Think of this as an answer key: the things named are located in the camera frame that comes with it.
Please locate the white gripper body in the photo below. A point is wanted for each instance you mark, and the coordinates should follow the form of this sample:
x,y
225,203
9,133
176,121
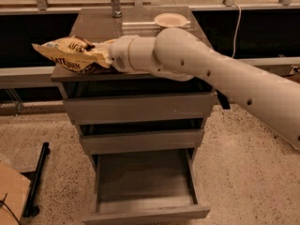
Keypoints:
x,y
119,54

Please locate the grey bottom drawer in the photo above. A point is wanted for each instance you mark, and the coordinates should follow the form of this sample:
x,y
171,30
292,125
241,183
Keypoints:
x,y
145,187

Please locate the grey top drawer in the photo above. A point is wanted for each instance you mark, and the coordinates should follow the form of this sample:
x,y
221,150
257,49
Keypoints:
x,y
109,102

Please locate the brown yellow chip bag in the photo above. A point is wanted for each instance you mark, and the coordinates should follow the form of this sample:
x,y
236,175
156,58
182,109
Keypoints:
x,y
77,54

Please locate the grey drawer cabinet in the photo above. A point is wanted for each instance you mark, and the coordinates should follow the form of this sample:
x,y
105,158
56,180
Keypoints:
x,y
99,25

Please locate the white paper bowl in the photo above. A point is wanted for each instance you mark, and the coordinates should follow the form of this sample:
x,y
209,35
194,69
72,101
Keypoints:
x,y
169,20

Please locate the black metal bar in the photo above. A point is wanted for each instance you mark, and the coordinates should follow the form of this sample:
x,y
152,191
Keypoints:
x,y
30,209

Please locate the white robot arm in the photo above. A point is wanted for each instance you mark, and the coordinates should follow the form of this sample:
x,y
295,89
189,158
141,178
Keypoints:
x,y
176,54

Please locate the grey middle drawer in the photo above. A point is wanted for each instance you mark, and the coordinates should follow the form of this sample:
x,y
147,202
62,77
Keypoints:
x,y
142,136

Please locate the grey drawer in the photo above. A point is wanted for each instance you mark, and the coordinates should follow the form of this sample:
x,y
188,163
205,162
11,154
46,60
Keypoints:
x,y
145,187
109,102
142,136

